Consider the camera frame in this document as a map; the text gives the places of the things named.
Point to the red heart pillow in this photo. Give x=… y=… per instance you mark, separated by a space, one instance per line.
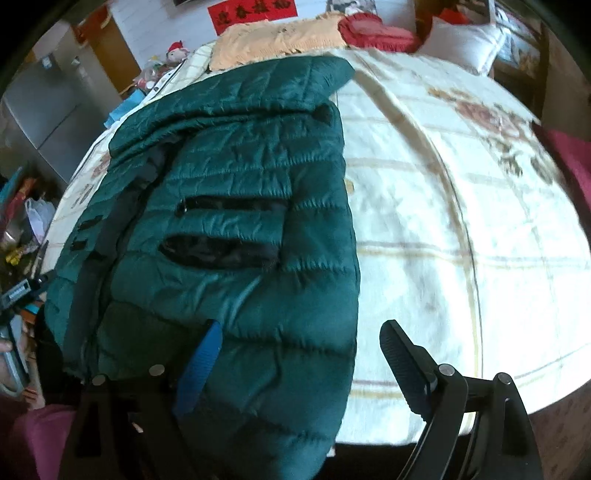
x=378 y=32

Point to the white pillow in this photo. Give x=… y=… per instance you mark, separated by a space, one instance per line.
x=461 y=44

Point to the white plastic bag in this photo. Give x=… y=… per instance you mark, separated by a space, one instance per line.
x=39 y=214

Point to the grey refrigerator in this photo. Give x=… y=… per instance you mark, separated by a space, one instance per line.
x=41 y=110

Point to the person's left forearm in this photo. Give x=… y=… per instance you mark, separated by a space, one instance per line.
x=41 y=438

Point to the peach fringed blanket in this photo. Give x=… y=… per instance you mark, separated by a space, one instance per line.
x=277 y=39

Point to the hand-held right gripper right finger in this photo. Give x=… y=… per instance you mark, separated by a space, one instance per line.
x=406 y=369

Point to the brown wooden door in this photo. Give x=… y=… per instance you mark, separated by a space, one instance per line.
x=111 y=55

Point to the floral cream bedsheet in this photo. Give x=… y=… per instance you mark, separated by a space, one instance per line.
x=438 y=258

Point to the green puffer jacket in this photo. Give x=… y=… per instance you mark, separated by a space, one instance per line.
x=258 y=207

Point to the red hat doll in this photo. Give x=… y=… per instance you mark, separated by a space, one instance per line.
x=178 y=51

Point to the maroon cloth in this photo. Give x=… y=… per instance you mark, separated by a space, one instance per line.
x=572 y=157

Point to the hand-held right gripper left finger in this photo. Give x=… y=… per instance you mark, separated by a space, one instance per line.
x=203 y=364

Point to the grey wall picture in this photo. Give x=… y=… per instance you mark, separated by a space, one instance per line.
x=351 y=5

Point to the red wall poster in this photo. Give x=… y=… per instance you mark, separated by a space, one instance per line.
x=249 y=14

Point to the blue cloth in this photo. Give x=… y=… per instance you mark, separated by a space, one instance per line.
x=127 y=108

